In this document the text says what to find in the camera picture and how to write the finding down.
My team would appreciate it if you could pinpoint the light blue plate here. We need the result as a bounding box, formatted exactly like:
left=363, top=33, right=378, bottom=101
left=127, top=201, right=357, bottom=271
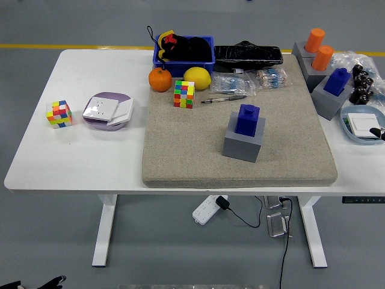
left=340, top=105, right=385, bottom=146

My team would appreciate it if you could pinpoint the purple plate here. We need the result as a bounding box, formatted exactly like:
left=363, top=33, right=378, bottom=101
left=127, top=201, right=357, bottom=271
left=82, top=92, right=135, bottom=131

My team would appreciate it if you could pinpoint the black strap cord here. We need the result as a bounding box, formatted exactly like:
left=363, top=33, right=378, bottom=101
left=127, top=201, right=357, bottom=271
left=146, top=25, right=168, bottom=72

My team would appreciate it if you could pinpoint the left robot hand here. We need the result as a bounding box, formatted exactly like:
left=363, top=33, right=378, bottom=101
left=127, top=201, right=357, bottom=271
left=0, top=275, right=67, bottom=289

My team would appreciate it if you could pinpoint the white power strip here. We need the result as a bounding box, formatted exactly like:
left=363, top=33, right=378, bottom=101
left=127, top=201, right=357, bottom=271
left=192, top=194, right=229, bottom=225

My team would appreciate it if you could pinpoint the yellow lemon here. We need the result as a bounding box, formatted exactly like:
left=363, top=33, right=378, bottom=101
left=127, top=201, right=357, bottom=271
left=183, top=66, right=212, bottom=90

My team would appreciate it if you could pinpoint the white table leg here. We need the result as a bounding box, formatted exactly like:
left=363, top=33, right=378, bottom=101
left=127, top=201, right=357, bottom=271
left=91, top=194, right=118, bottom=267
left=297, top=195, right=328, bottom=269

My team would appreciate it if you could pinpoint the clear bag of resistors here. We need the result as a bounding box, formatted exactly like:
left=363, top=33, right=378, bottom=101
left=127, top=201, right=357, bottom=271
left=254, top=66, right=290, bottom=90
left=209, top=72, right=256, bottom=96

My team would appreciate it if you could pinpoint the black wrapped long device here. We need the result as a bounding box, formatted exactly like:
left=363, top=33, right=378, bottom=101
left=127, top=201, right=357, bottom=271
left=214, top=40, right=284, bottom=73

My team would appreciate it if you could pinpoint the black adapter cable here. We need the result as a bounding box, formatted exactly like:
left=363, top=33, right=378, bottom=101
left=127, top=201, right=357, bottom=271
left=227, top=195, right=264, bottom=229

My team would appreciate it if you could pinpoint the white socket panel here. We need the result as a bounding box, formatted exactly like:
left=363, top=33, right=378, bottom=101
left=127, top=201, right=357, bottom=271
left=82, top=96, right=120, bottom=122

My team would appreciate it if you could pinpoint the grey round-hole holder block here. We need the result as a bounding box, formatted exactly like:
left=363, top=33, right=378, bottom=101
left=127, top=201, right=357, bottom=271
left=296, top=54, right=336, bottom=87
left=291, top=41, right=316, bottom=61

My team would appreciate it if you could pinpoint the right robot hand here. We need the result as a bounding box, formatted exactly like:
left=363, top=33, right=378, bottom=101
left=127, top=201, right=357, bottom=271
left=369, top=126, right=385, bottom=141

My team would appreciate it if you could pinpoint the black cloth bundle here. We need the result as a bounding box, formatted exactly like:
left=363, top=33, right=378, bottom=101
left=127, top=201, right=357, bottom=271
left=171, top=34, right=213, bottom=63

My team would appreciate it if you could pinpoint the blue square seal stamp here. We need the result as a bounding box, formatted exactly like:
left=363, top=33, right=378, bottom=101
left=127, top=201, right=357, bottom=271
left=323, top=67, right=352, bottom=96
left=234, top=104, right=261, bottom=137

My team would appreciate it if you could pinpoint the orange fruit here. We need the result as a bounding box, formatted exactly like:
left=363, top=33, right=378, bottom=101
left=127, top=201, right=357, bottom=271
left=148, top=67, right=173, bottom=93

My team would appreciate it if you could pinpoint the blue plastic bin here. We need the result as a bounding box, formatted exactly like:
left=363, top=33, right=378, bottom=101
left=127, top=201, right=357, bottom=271
left=152, top=35, right=216, bottom=78

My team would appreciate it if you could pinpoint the crumpled clear plastic bag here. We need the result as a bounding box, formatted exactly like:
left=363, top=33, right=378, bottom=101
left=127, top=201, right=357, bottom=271
left=329, top=50, right=385, bottom=108

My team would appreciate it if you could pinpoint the long black power cable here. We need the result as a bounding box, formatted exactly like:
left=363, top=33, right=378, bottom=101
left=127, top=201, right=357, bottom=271
left=278, top=197, right=294, bottom=289

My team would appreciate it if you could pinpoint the clear metal bracket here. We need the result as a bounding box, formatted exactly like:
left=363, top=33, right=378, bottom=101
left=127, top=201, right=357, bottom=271
left=263, top=195, right=285, bottom=210
left=266, top=211, right=291, bottom=239

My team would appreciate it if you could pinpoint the yellow black red toy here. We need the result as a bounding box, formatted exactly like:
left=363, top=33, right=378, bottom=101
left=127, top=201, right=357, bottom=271
left=157, top=29, right=178, bottom=63

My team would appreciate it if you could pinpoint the colourful puzzle cube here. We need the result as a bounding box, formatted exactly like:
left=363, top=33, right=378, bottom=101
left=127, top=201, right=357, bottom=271
left=46, top=99, right=73, bottom=129
left=173, top=79, right=196, bottom=110

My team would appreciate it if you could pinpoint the orange cylinder seal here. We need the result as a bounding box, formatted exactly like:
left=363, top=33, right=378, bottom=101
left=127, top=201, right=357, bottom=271
left=304, top=28, right=326, bottom=52
left=311, top=45, right=334, bottom=72

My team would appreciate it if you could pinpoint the white switch panel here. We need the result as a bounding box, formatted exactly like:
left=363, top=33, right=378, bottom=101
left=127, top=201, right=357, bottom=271
left=346, top=113, right=384, bottom=139
left=106, top=98, right=135, bottom=126

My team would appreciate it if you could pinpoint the black plug adapter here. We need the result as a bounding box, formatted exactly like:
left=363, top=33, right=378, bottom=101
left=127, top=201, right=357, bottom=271
left=215, top=195, right=231, bottom=211

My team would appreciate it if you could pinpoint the grey-brown mat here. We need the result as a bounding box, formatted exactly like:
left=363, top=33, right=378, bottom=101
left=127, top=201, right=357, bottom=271
left=141, top=53, right=338, bottom=189

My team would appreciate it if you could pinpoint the black table control panel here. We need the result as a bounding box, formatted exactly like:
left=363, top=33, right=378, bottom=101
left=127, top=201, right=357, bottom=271
left=342, top=196, right=385, bottom=205

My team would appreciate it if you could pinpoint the grey square-hole holder block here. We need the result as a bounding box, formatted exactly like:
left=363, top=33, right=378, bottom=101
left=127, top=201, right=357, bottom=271
left=222, top=110, right=267, bottom=163
left=310, top=75, right=354, bottom=121

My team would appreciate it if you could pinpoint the grey ballpoint pen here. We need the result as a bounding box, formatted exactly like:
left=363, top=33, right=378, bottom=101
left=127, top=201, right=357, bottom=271
left=200, top=95, right=249, bottom=105

